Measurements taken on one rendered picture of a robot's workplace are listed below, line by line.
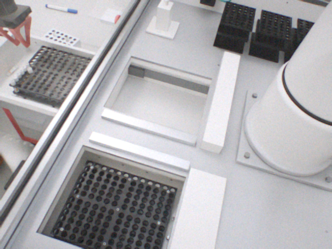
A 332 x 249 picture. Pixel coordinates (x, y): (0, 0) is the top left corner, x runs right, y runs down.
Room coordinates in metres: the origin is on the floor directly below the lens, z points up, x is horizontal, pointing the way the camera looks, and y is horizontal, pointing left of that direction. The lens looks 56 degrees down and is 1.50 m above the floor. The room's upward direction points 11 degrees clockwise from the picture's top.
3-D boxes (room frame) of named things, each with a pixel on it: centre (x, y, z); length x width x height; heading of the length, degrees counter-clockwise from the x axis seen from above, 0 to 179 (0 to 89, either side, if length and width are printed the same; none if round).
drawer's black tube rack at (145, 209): (0.18, 0.07, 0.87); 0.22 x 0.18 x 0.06; 83
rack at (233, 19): (0.76, -0.15, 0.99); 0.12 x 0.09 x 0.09; 173
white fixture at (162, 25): (0.75, 0.07, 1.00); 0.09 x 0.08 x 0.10; 83
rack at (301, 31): (0.74, -0.38, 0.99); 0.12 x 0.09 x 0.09; 173
